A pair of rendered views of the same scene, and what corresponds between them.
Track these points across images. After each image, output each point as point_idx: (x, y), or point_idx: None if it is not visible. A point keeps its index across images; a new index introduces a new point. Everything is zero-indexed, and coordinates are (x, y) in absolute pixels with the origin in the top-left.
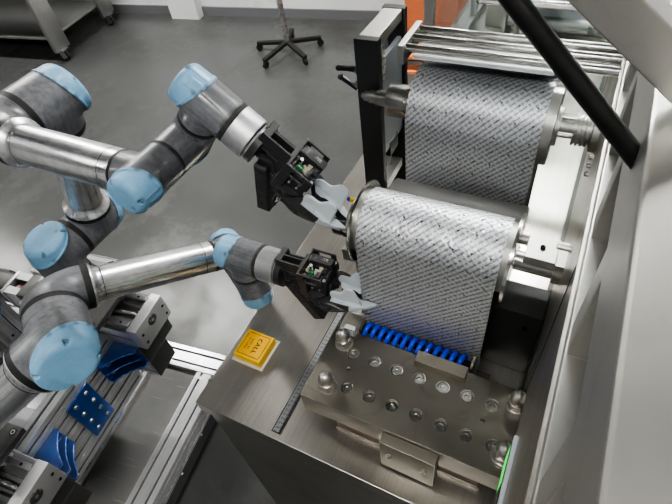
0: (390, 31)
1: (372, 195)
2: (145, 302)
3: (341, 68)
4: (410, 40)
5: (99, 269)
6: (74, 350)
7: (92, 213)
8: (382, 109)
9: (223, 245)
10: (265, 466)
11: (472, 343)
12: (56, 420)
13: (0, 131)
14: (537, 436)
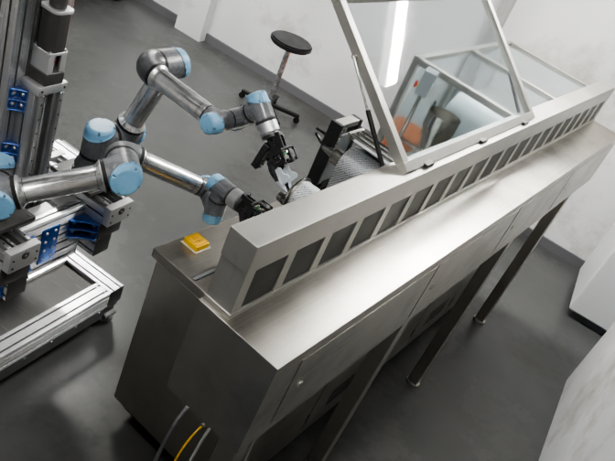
0: (350, 126)
1: (307, 183)
2: (123, 198)
3: (318, 129)
4: (355, 133)
5: (148, 153)
6: (135, 176)
7: (134, 129)
8: (328, 158)
9: (217, 176)
10: (155, 321)
11: None
12: (37, 231)
13: (156, 68)
14: None
